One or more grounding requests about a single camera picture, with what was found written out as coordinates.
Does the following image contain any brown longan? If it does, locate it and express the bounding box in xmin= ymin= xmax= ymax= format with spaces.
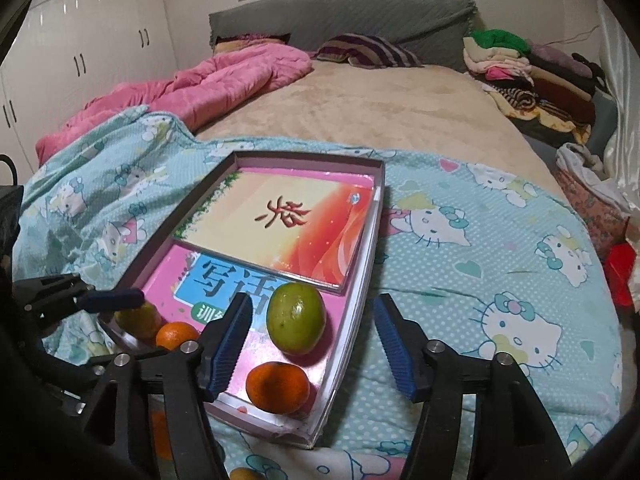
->
xmin=229 ymin=467 xmax=265 ymax=480

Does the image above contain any small orange tangerine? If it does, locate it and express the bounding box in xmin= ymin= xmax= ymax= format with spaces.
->
xmin=245 ymin=362 xmax=311 ymax=415

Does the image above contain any oval green fruit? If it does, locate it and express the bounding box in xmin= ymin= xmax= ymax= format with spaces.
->
xmin=266 ymin=283 xmax=326 ymax=356

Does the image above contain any pink cover workbook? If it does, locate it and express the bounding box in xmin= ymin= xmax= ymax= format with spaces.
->
xmin=138 ymin=171 xmax=380 ymax=401

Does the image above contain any red object beside bed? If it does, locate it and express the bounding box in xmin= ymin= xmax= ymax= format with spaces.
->
xmin=603 ymin=242 xmax=636 ymax=310

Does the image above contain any grey shallow cardboard box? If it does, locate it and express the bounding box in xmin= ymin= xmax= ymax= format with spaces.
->
xmin=98 ymin=148 xmax=385 ymax=448

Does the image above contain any orange cover book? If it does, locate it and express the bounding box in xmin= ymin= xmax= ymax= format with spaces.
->
xmin=174 ymin=167 xmax=374 ymax=290

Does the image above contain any floral cloth bundle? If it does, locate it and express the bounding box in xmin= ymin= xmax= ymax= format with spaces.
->
xmin=552 ymin=143 xmax=631 ymax=261

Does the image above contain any pink quilt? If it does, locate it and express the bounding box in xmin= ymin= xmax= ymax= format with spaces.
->
xmin=36 ymin=42 xmax=312 ymax=164

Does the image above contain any white wardrobe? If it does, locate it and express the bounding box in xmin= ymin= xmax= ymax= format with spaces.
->
xmin=1 ymin=0 xmax=177 ymax=182

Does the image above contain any beige bed sheet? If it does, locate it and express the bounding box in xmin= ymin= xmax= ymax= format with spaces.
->
xmin=198 ymin=62 xmax=563 ymax=196

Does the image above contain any pile of folded clothes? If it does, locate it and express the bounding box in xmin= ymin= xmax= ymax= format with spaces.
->
xmin=462 ymin=29 xmax=608 ymax=148

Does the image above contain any white satin curtain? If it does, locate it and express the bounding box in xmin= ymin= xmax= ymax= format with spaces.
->
xmin=597 ymin=0 xmax=639 ymax=206

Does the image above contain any striped purple pillow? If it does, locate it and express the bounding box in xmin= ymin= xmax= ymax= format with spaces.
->
xmin=314 ymin=34 xmax=423 ymax=70

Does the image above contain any grey bed headboard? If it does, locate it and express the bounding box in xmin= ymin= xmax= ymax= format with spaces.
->
xmin=209 ymin=0 xmax=477 ymax=73

